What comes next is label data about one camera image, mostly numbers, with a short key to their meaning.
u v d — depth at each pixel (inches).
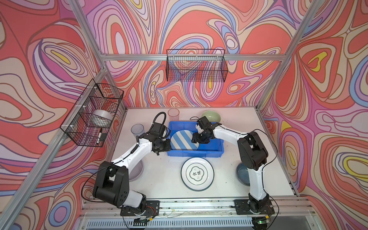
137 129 37.6
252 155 21.1
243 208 28.6
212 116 42.5
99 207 29.5
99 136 28.3
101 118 27.8
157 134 26.6
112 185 16.6
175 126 40.0
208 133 28.9
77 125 26.2
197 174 33.0
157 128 27.5
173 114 39.0
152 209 28.4
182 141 38.8
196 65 37.7
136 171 32.1
